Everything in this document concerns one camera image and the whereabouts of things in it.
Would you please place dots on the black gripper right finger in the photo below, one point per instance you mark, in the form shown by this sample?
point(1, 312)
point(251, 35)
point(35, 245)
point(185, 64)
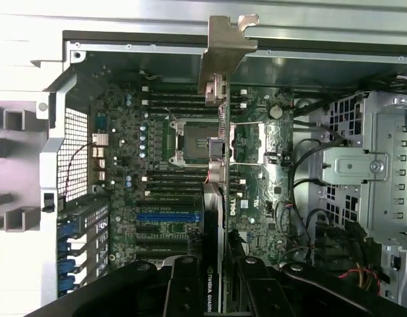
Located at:
point(289, 290)

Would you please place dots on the metal disk bay cage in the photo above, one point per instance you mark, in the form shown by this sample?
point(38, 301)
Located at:
point(388, 132)

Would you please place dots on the metal socket cover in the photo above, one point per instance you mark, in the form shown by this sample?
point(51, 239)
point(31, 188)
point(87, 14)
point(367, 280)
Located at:
point(263, 145)

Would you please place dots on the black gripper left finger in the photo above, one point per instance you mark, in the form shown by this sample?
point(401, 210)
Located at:
point(124, 290)

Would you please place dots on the green motherboard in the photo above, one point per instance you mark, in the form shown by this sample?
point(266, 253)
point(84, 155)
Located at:
point(259, 185)

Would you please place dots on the CPU socket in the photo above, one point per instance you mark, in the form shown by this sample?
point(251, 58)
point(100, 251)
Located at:
point(193, 138)

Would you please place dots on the black open PC case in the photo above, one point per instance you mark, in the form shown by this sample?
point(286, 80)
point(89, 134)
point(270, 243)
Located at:
point(134, 64)

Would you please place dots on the round coin battery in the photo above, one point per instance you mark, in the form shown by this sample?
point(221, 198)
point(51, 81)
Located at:
point(275, 112)

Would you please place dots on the blue expansion slot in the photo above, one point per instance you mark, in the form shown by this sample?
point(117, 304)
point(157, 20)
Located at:
point(167, 217)

